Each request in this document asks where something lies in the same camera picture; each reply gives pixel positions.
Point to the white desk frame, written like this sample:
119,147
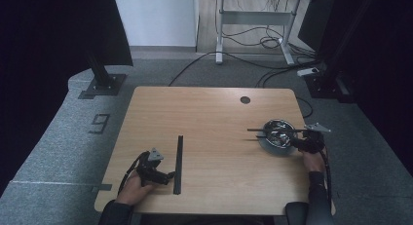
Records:
256,18

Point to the black round table grommet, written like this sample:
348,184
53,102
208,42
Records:
245,100

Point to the white power strip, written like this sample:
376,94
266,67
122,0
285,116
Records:
307,71

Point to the person's right hand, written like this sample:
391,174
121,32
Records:
315,161

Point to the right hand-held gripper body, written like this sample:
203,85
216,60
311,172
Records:
311,143

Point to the black curtain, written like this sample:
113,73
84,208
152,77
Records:
48,56
383,56

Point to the shiny metal bowl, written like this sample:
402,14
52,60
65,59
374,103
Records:
276,142

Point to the black metal stand with base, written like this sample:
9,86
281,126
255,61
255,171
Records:
328,85

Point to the black left stand base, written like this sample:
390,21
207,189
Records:
102,79

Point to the person's left hand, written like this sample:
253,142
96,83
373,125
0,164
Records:
131,189

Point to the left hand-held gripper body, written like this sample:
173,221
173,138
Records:
150,173

